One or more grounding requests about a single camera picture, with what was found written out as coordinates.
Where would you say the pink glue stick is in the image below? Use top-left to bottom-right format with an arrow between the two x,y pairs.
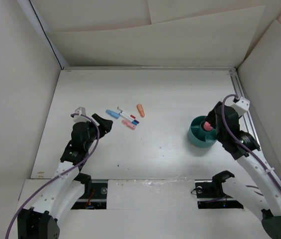
203,121 -> 213,131

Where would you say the purple capped marker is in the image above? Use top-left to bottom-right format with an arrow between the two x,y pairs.
119,112 -> 139,124

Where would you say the red capped marker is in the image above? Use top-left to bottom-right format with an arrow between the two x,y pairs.
117,107 -> 136,119

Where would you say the blue capped marker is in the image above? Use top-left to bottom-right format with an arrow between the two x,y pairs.
123,117 -> 138,125

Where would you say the orange correction tape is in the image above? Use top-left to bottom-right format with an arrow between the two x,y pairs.
137,104 -> 145,118

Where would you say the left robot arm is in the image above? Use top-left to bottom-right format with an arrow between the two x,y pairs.
16,113 -> 113,239

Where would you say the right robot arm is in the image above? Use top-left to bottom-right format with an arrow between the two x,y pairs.
205,102 -> 281,239

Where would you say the blue correction tape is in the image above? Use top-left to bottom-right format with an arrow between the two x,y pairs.
105,110 -> 120,119

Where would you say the pink correction tape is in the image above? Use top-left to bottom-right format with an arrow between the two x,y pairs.
121,120 -> 136,130

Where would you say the teal round organizer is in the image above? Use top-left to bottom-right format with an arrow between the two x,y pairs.
187,116 -> 217,148

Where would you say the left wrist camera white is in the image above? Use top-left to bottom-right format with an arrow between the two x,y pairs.
73,107 -> 87,123

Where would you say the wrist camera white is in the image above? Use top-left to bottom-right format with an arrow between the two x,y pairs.
73,107 -> 87,123
230,97 -> 250,118

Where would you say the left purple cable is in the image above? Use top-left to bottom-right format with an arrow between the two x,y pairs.
5,113 -> 100,239

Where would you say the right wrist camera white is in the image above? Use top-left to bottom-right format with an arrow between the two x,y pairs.
230,97 -> 250,118

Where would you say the aluminium rail right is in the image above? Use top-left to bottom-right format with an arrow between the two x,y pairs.
229,68 -> 260,144

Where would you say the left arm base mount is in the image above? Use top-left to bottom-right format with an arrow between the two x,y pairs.
71,181 -> 108,210

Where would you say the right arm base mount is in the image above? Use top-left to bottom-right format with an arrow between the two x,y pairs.
191,180 -> 244,209

